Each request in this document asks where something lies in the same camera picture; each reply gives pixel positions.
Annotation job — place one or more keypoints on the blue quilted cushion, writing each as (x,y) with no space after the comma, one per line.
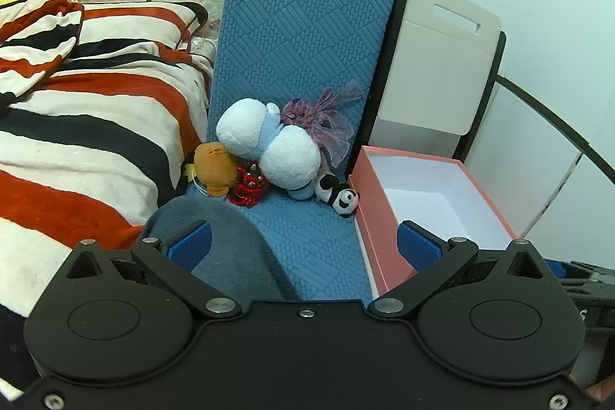
(298,25)

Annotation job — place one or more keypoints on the purple sheer scrunchie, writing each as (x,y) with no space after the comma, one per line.
(326,122)

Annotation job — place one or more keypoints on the white and blue plush duck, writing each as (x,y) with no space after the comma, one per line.
(283,155)

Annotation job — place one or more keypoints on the small panda plush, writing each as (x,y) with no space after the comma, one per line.
(342,198)

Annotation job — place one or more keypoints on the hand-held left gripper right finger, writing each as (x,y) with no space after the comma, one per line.
(420,249)

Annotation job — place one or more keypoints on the beige plastic cabinet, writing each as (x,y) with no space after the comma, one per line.
(432,74)

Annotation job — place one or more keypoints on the grey cloth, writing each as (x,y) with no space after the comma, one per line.
(230,237)

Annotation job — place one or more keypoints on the orange plush toy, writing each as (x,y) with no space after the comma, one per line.
(214,167)

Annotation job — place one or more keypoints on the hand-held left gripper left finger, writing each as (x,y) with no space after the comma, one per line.
(191,244)

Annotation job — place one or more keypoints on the pink cardboard box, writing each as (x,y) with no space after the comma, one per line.
(377,220)

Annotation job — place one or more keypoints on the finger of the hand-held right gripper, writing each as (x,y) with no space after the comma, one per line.
(584,275)

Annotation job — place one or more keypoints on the red figurine toy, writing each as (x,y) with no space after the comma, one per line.
(246,188)

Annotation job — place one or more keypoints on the red black striped blanket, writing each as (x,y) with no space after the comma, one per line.
(96,117)

